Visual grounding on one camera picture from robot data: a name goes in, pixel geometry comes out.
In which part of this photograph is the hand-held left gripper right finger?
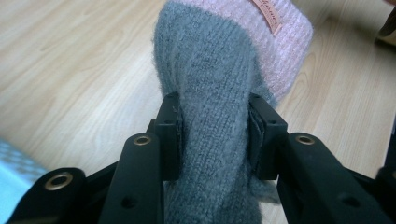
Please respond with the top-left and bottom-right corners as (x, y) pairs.
(248, 92), (394, 224)

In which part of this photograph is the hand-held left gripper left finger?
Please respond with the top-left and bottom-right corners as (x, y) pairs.
(98, 91), (185, 224)

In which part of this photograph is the grey knit glove pink cuff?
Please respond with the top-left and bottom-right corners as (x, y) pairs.
(151, 0), (315, 224)

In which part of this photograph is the light blue plastic basket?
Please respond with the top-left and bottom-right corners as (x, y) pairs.
(0, 138), (50, 224)

